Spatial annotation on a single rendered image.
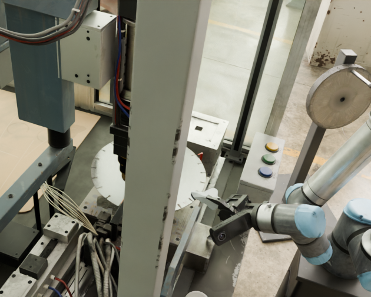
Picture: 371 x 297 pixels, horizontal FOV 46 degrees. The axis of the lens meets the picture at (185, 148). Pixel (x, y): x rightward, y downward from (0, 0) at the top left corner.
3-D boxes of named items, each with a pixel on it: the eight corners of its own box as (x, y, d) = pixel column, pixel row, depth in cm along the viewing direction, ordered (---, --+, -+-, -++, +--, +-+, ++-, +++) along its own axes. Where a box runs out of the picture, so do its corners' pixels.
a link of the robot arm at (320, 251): (327, 227, 119) (312, 203, 113) (338, 262, 110) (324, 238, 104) (299, 237, 122) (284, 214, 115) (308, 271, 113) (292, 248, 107)
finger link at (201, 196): (200, 184, 125) (227, 201, 122) (188, 195, 121) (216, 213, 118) (202, 176, 123) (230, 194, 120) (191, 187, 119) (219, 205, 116)
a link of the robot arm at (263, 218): (275, 240, 108) (267, 211, 106) (259, 238, 111) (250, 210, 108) (287, 223, 113) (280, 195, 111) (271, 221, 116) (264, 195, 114)
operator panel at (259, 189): (246, 162, 167) (255, 131, 158) (274, 171, 166) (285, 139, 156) (230, 212, 146) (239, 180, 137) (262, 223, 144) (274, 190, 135)
